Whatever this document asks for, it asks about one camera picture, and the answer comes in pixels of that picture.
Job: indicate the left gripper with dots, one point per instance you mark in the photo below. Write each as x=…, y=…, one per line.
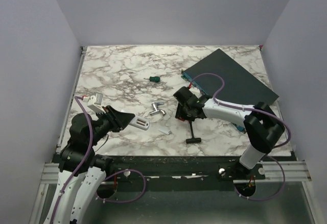
x=125, y=118

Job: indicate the white remote control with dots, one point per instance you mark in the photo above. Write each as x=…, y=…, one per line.
x=140, y=123

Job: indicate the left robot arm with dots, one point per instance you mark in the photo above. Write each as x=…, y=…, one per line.
x=80, y=169

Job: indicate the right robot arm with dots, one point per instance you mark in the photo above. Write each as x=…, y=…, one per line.
x=263, y=127

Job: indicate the dark network switch box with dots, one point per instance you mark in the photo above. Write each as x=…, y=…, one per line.
x=241, y=87

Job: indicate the aluminium frame rail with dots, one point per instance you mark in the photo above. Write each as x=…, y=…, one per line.
x=288, y=171

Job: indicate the black hammer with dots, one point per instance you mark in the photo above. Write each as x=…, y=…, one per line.
x=193, y=139

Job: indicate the chrome faucet tap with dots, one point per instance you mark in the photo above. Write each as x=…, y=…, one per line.
x=156, y=109

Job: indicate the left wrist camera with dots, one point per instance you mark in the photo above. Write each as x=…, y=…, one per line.
x=94, y=103

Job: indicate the white battery cover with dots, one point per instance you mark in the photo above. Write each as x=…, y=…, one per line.
x=164, y=130

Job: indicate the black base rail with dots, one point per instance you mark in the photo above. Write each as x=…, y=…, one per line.
x=130, y=178

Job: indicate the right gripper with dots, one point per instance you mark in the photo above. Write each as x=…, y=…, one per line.
x=180, y=113

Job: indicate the green stubby screwdriver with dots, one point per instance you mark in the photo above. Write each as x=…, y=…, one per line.
x=154, y=79

